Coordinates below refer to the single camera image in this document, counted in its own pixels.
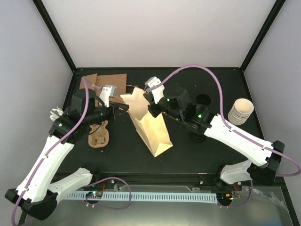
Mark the black coffee cup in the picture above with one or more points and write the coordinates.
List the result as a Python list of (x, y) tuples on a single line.
[(203, 99)]

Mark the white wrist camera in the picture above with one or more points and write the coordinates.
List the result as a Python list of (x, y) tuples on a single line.
[(154, 87), (107, 92)]

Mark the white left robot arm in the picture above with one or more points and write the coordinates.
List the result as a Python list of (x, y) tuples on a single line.
[(37, 195)]

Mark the stack of white paper cups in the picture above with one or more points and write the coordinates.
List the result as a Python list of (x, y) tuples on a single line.
[(240, 111)]

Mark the flat brown paper bag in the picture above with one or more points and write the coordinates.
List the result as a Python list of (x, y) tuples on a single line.
[(91, 80)]

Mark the white slotted cable duct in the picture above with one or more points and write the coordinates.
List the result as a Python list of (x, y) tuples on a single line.
[(142, 197)]

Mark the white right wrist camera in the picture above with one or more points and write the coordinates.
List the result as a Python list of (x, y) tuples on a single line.
[(154, 87)]

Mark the brown paper bag with handles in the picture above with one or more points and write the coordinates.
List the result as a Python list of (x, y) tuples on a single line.
[(118, 80)]

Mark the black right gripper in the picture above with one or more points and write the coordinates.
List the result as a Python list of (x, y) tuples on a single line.
[(154, 111)]

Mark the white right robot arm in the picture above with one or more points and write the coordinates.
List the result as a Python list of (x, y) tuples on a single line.
[(262, 163)]

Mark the cream paper bag with handles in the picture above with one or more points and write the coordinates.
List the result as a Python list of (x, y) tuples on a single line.
[(152, 131)]

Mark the brown cardboard cup carrier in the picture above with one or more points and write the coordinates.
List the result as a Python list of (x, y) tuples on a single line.
[(99, 135)]

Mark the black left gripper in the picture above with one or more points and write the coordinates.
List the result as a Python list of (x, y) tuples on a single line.
[(115, 115)]

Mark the white stirrers in holder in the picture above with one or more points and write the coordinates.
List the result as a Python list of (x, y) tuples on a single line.
[(55, 113)]

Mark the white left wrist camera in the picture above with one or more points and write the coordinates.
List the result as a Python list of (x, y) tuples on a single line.
[(107, 92)]

